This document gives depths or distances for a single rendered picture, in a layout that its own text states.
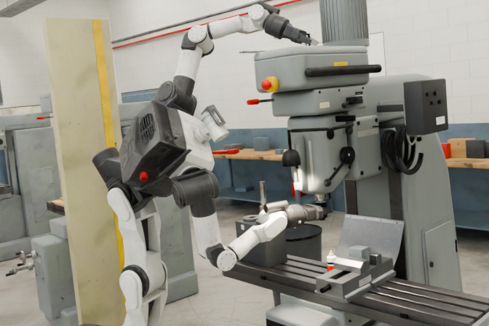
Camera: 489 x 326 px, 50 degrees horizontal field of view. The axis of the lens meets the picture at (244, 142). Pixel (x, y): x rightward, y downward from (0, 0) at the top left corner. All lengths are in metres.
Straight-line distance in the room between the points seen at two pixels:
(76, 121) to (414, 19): 4.49
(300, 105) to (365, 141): 0.36
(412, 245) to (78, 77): 2.18
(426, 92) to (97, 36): 2.16
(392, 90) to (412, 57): 4.31
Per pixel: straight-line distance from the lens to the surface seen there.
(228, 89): 8.93
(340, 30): 2.28
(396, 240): 2.45
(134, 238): 2.21
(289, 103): 2.08
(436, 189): 2.61
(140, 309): 2.26
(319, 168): 2.08
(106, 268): 3.62
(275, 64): 1.99
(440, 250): 2.65
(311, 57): 1.98
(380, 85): 2.37
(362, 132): 2.22
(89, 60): 3.50
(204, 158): 1.96
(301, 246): 4.09
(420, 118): 2.13
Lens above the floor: 1.72
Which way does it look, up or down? 5 degrees down
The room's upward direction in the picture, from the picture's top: 5 degrees counter-clockwise
